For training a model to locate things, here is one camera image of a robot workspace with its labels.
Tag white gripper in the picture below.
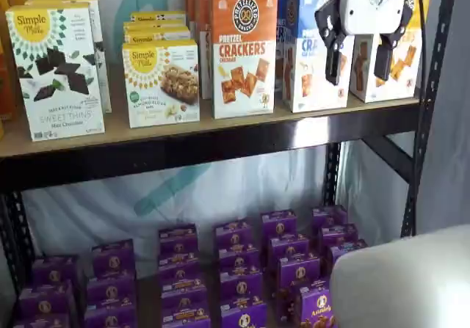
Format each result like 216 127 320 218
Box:
314 0 414 86

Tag blue white pretzel crackers box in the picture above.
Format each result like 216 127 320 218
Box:
253 0 336 91
281 0 355 114

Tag yellow white pretzel crackers box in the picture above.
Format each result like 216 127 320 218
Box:
348 0 433 104

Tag orange pretzel crackers box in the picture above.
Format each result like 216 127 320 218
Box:
209 0 279 120
184 0 254 35
193 0 258 101

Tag purple Annie's snack box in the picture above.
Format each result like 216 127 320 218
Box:
90 238 137 277
214 219 255 251
217 244 261 274
18 280 76 317
311 205 349 234
32 255 80 285
267 233 311 267
83 301 138 328
220 299 269 328
86 273 137 306
158 224 200 256
325 238 369 269
13 313 71 328
260 209 298 240
219 268 264 304
292 285 334 328
158 251 202 282
162 303 212 328
276 253 323 289
160 277 207 307
317 223 360 252

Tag Simple Mills almond bars box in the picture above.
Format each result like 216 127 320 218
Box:
129 10 187 23
123 19 187 30
123 26 192 45
121 38 201 129

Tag black metal shelf beam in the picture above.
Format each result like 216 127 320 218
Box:
0 103 422 194

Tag wooden shelf board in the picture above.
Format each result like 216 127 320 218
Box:
0 62 422 158

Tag Simple Mills Sweet Thins box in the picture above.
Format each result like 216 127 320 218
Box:
24 0 113 114
4 1 106 142

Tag black metal shelf unit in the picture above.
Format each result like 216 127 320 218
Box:
20 0 418 281

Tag tall dark orange box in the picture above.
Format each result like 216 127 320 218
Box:
0 0 19 123

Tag short black side beam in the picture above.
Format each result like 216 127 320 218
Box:
369 132 418 177

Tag purple Annie's snack boxes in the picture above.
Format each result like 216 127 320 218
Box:
69 228 333 328

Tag black perforated shelf post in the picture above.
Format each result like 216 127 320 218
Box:
399 0 460 238
322 142 344 208
0 189 37 298

